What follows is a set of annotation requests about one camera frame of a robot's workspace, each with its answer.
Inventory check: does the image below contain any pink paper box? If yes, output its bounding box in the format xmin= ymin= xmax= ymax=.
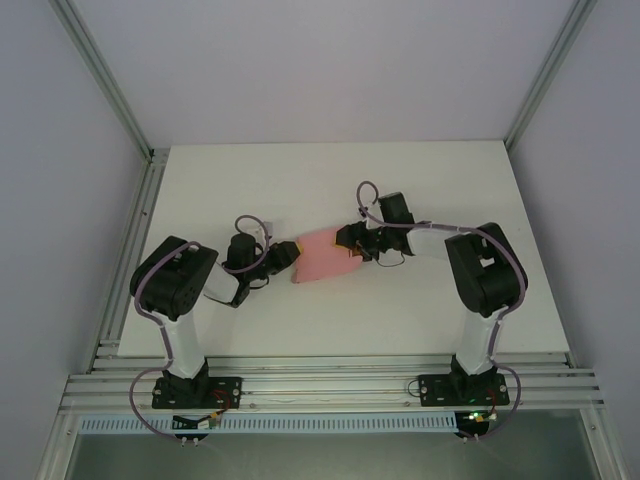
xmin=291 ymin=227 xmax=362 ymax=285

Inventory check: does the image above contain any grey metal lower panel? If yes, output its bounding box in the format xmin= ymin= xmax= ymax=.
xmin=64 ymin=430 xmax=601 ymax=480

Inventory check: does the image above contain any small connector board green light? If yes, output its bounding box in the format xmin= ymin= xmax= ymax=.
xmin=455 ymin=409 xmax=500 ymax=444

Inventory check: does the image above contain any aluminium side rail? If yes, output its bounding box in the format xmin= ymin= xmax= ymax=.
xmin=84 ymin=148 xmax=166 ymax=374

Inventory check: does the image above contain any aluminium mounting rail beam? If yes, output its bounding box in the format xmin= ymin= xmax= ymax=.
xmin=59 ymin=353 xmax=606 ymax=414

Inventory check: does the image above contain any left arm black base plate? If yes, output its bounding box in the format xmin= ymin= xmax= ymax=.
xmin=151 ymin=375 xmax=245 ymax=410

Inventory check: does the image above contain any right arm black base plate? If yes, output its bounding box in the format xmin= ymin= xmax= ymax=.
xmin=416 ymin=373 xmax=510 ymax=407

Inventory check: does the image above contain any light blue slotted cable duct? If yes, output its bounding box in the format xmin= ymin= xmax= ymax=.
xmin=79 ymin=412 xmax=459 ymax=435

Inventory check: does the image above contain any small wired connector board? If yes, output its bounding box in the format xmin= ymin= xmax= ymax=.
xmin=172 ymin=409 xmax=224 ymax=446

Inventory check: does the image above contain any aluminium frame post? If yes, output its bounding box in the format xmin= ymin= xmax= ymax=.
xmin=49 ymin=0 xmax=154 ymax=161
xmin=502 ymin=0 xmax=597 ymax=154

